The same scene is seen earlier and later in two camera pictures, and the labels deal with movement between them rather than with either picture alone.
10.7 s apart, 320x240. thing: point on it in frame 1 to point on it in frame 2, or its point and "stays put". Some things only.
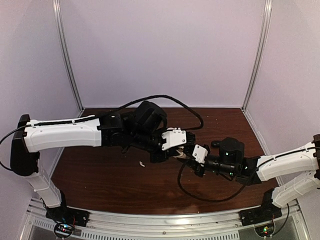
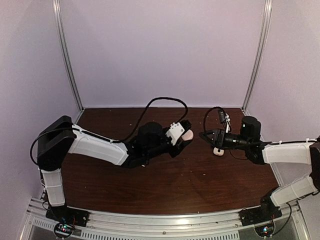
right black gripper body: (197, 168) to (223, 143)
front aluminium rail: (37, 226) stays put
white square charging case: (182, 154) to (218, 151)
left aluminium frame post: (62, 44) stays put
